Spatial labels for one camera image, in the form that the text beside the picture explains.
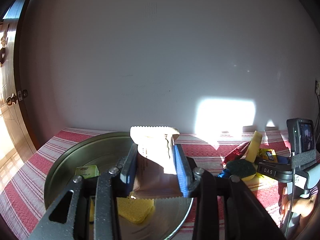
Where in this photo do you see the green tissue pack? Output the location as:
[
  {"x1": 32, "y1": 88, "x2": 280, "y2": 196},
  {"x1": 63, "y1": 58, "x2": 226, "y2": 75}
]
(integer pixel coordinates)
[{"x1": 75, "y1": 165, "x2": 100, "y2": 179}]

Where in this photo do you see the round metal basin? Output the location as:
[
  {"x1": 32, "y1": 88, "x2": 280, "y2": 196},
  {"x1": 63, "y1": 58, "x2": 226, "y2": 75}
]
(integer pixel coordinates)
[{"x1": 44, "y1": 132, "x2": 193, "y2": 239}]

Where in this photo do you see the yellow snack packet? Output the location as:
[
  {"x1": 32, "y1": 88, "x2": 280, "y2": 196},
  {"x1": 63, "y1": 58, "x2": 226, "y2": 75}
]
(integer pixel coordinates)
[{"x1": 257, "y1": 148, "x2": 278, "y2": 177}]

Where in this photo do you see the brass door knob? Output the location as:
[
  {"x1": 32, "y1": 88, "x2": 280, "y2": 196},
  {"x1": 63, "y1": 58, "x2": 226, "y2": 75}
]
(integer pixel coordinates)
[{"x1": 6, "y1": 93, "x2": 18, "y2": 106}]

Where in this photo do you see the beige paper packet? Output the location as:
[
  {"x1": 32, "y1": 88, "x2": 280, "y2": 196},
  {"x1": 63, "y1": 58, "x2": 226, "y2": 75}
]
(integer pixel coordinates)
[{"x1": 130, "y1": 126, "x2": 183, "y2": 199}]

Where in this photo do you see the wooden door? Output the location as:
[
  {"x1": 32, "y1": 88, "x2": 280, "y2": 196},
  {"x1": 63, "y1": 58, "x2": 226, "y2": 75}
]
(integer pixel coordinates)
[{"x1": 1, "y1": 0, "x2": 40, "y2": 171}]

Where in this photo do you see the red white striped cloth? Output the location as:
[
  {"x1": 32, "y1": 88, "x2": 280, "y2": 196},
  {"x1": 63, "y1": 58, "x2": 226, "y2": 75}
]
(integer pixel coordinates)
[{"x1": 1, "y1": 128, "x2": 290, "y2": 239}]

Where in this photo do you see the yellow sponge piece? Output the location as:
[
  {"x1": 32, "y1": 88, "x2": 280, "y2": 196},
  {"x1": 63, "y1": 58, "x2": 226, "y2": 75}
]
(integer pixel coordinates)
[
  {"x1": 89, "y1": 199, "x2": 95, "y2": 224},
  {"x1": 117, "y1": 198, "x2": 154, "y2": 224}
]

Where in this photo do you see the red foil snack packet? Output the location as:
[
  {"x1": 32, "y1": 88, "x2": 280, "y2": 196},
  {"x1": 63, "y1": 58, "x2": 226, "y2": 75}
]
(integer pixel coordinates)
[{"x1": 223, "y1": 141, "x2": 250, "y2": 165}]

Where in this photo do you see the person right hand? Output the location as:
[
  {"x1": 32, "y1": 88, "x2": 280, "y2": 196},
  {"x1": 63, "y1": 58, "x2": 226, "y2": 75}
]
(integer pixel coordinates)
[{"x1": 280, "y1": 186, "x2": 318, "y2": 221}]

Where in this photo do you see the blue cloth bundle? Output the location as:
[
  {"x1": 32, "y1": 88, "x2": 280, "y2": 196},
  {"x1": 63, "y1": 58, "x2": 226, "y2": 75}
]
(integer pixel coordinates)
[{"x1": 217, "y1": 168, "x2": 232, "y2": 178}]

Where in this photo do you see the green topped scouring sponge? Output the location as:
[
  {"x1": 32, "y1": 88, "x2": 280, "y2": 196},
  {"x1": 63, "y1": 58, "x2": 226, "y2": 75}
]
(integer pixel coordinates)
[{"x1": 226, "y1": 159, "x2": 257, "y2": 181}]

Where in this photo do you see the wall power socket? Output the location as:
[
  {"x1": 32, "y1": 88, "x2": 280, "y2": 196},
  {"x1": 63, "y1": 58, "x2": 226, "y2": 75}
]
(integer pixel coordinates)
[{"x1": 315, "y1": 80, "x2": 320, "y2": 95}]

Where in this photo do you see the yellow green scouring sponge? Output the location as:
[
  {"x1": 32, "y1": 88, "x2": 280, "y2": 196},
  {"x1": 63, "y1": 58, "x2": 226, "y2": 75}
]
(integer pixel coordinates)
[{"x1": 245, "y1": 131, "x2": 263, "y2": 163}]

